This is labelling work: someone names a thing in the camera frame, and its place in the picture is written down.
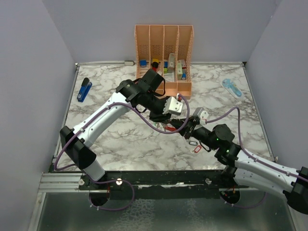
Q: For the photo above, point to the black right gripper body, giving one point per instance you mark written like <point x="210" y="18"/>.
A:
<point x="198" y="133"/>

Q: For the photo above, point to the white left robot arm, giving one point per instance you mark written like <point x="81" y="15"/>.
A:
<point x="76" y="141"/>

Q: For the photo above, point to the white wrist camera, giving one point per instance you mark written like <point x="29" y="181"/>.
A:
<point x="202" y="115"/>
<point x="172" y="106"/>

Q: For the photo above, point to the blue stapler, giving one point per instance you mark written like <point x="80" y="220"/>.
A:
<point x="84" y="89"/>

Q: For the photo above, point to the metal key organizer red handle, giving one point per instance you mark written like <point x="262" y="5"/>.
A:
<point x="164" y="128"/>

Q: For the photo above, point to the blue packaged correction tape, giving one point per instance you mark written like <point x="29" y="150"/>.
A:
<point x="231" y="87"/>

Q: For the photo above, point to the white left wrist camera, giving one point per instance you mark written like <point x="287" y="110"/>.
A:
<point x="172" y="106"/>

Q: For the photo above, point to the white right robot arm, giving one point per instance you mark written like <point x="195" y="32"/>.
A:
<point x="248" y="169"/>

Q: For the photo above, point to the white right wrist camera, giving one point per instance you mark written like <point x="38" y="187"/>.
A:
<point x="202" y="115"/>

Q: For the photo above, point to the red tag with key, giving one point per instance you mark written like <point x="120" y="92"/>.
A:
<point x="196" y="149"/>

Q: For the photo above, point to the peach plastic desk organizer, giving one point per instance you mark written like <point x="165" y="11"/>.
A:
<point x="165" y="44"/>

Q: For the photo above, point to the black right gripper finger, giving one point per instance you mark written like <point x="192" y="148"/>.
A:
<point x="186" y="131"/>
<point x="185" y="121"/>

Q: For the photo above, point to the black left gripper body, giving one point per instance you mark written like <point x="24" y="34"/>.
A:
<point x="153" y="103"/>

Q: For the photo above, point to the green white box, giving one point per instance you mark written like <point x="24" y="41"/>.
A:
<point x="181" y="70"/>

